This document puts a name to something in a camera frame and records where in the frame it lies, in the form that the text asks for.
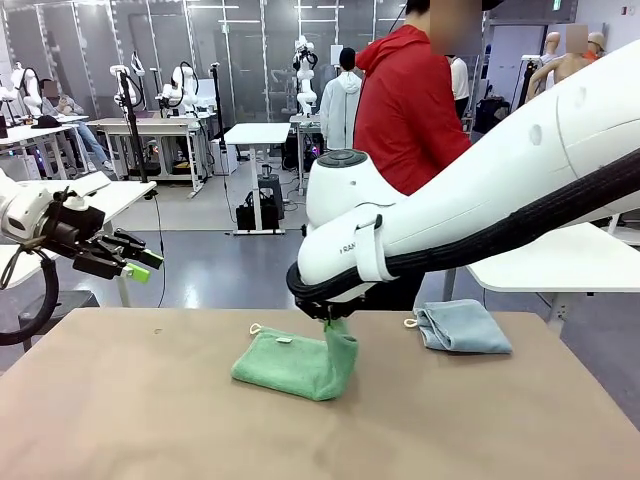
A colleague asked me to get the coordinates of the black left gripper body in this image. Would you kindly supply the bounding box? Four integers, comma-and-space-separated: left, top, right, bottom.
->
49, 202, 126, 280

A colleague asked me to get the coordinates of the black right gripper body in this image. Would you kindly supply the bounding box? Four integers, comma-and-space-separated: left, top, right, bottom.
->
295, 284, 374, 321

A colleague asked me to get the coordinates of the green terry towel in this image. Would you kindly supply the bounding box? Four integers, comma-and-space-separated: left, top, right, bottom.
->
230, 319, 360, 403

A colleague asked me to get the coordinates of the light blue terry towel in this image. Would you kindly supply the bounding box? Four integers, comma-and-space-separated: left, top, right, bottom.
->
403, 298, 514, 356

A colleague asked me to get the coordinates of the white side table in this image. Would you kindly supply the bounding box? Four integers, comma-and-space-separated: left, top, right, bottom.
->
0, 179, 159, 307
467, 222, 640, 321

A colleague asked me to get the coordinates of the dark grey plastic stool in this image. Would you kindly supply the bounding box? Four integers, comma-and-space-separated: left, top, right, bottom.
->
18, 288, 101, 351

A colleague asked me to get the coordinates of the black bag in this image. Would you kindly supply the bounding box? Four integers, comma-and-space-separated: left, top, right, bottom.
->
235, 191, 280, 232

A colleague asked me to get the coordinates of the small grey stool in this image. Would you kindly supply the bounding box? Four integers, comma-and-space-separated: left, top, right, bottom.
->
257, 174, 286, 221

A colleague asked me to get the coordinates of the black tripod stand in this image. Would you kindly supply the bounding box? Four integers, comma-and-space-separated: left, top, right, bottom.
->
109, 63, 150, 184

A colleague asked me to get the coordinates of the seated person in grey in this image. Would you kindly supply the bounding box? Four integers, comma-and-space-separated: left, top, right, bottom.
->
40, 82, 115, 174

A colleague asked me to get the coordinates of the white standing desk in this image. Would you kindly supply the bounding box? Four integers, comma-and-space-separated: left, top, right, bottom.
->
223, 122, 292, 236

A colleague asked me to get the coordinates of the black pole stand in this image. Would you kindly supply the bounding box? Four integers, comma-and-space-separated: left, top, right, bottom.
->
208, 62, 226, 176

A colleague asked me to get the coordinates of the person in white hoodie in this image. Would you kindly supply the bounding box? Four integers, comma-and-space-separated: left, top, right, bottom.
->
318, 47, 365, 151

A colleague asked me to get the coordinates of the person in red jacket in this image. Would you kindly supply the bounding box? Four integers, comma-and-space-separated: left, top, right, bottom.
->
354, 0, 474, 312

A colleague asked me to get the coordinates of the person in cream top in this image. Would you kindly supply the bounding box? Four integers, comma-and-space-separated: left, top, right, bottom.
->
448, 53, 472, 124

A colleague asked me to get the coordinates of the tan mannequin torso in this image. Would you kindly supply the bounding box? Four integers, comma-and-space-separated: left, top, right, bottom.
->
548, 24, 601, 91

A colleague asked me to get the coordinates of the white mannequin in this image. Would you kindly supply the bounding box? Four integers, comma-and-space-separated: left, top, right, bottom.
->
524, 30, 564, 101

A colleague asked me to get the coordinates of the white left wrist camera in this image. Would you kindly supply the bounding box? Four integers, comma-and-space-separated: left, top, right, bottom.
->
63, 188, 92, 210

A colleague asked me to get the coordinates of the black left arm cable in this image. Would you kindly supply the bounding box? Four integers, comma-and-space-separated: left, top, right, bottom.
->
0, 244, 61, 347

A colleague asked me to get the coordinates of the white robot with black cable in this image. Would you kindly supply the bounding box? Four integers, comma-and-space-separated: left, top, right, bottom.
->
8, 62, 45, 119

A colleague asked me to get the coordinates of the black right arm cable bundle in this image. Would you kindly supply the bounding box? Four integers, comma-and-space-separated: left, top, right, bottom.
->
285, 147, 640, 301

